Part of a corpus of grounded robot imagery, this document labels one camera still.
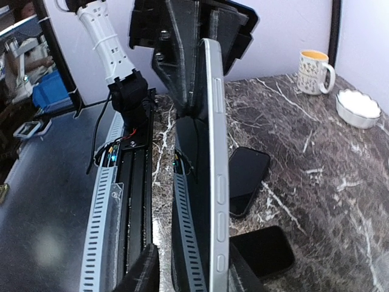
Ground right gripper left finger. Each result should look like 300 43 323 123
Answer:
113 244 160 292

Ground blue storage bin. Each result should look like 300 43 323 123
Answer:
32 70 70 110

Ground white slotted cable duct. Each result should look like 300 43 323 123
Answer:
79 114 123 291

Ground black front table rail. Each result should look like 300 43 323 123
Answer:
116 88 156 280

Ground phones on background desk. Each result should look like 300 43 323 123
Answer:
13 119 52 140

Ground white scalloped bowl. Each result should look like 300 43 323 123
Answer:
336 89 382 130

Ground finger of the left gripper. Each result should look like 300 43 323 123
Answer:
152 1 201 117

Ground black phone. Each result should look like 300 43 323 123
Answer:
229 147 270 218
230 226 295 280

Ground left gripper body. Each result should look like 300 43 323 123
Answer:
129 1 260 74

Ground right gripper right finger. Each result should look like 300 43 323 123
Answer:
228 243 264 292

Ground small circuit board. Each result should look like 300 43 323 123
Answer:
94 141 120 167

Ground left black frame post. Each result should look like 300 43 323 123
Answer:
328 0 342 67

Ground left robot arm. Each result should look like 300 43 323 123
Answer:
66 1 259 129

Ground patterned mug yellow inside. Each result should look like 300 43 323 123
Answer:
297 50 336 96

